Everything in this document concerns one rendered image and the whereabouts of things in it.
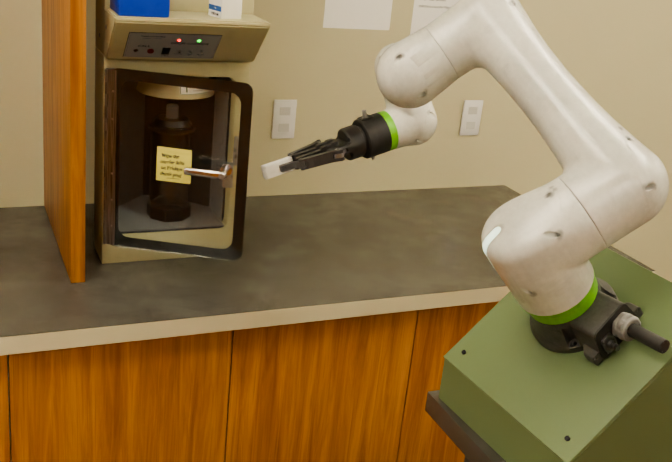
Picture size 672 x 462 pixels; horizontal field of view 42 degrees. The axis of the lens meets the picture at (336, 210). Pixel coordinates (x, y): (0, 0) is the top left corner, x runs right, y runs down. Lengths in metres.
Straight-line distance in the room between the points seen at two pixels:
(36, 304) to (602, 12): 1.99
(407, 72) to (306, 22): 0.98
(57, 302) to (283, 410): 0.56
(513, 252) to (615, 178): 0.18
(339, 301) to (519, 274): 0.67
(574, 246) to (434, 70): 0.42
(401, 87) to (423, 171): 1.25
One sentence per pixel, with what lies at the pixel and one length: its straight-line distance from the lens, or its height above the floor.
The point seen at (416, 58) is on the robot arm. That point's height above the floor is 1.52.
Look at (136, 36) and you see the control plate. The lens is 1.83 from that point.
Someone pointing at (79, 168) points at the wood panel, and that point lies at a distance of 1.87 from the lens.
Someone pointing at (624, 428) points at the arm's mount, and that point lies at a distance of 1.42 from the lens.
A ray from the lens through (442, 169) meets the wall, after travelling 2.82.
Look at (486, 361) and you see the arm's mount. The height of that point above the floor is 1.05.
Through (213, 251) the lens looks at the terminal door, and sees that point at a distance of 1.96.
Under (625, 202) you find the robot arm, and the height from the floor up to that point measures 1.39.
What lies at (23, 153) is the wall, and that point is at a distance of 2.40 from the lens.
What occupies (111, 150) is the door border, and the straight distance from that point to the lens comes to 1.95.
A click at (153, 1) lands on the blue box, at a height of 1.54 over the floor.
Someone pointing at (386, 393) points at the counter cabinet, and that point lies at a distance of 2.15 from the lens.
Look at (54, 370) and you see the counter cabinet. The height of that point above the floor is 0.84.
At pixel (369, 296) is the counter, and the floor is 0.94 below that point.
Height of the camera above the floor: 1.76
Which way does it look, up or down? 19 degrees down
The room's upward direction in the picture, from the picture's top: 6 degrees clockwise
